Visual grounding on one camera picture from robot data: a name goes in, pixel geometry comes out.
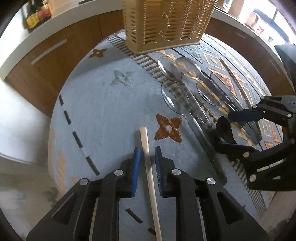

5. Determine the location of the dark soy sauce bottle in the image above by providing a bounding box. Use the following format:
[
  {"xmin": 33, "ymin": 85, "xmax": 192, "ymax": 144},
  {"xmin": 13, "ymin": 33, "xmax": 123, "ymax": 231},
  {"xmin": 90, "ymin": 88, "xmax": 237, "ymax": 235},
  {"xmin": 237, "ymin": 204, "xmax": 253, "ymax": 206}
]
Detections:
[{"xmin": 26, "ymin": 1, "xmax": 43, "ymax": 31}]

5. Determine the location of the white countertop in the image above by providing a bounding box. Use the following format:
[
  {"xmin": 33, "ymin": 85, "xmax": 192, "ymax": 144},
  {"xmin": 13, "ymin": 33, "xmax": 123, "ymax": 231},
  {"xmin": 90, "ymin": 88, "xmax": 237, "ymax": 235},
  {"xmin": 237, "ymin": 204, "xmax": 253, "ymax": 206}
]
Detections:
[{"xmin": 0, "ymin": 0, "xmax": 296, "ymax": 80}]

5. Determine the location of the brown rice cooker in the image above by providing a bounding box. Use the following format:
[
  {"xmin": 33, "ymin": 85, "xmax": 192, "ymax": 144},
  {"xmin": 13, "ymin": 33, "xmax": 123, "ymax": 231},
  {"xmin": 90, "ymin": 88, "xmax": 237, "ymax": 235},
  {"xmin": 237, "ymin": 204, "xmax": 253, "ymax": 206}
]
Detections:
[{"xmin": 216, "ymin": 0, "xmax": 233, "ymax": 11}]

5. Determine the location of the black plastic spoon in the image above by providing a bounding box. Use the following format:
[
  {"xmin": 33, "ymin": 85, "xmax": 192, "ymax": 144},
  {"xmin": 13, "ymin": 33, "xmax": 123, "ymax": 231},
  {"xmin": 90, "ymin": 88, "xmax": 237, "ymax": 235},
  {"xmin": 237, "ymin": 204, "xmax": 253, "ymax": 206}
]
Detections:
[{"xmin": 216, "ymin": 116, "xmax": 237, "ymax": 144}]

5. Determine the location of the red label sauce bottle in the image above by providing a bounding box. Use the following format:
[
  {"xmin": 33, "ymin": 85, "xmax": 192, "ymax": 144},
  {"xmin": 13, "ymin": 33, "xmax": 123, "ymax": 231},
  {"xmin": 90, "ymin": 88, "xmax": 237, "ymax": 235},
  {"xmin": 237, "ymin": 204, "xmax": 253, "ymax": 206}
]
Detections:
[{"xmin": 38, "ymin": 0, "xmax": 52, "ymax": 20}]

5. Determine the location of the clear plastic spoon long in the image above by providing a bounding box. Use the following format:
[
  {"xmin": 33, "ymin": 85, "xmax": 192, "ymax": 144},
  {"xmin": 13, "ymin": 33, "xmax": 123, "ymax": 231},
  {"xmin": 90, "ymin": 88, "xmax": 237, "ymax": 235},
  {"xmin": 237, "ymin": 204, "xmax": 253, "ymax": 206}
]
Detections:
[{"xmin": 176, "ymin": 57, "xmax": 246, "ymax": 127}]

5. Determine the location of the patterned blue round mat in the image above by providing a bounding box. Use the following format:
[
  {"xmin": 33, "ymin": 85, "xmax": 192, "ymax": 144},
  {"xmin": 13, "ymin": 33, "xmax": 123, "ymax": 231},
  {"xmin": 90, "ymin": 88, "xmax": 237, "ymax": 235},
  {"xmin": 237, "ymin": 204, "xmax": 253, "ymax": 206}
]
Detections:
[{"xmin": 48, "ymin": 31, "xmax": 276, "ymax": 240}]

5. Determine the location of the pink electric kettle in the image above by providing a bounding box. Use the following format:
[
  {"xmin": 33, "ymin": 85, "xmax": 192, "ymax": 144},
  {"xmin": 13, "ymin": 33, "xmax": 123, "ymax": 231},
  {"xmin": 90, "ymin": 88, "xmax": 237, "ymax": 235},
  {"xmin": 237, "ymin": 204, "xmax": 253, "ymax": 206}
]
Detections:
[{"xmin": 245, "ymin": 11, "xmax": 260, "ymax": 28}]

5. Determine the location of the tan woven utensil basket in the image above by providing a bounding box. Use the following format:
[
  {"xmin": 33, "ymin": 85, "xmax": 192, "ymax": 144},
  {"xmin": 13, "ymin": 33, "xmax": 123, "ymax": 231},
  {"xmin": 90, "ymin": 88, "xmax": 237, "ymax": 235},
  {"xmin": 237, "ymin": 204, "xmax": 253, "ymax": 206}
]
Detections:
[{"xmin": 122, "ymin": 0, "xmax": 217, "ymax": 54}]

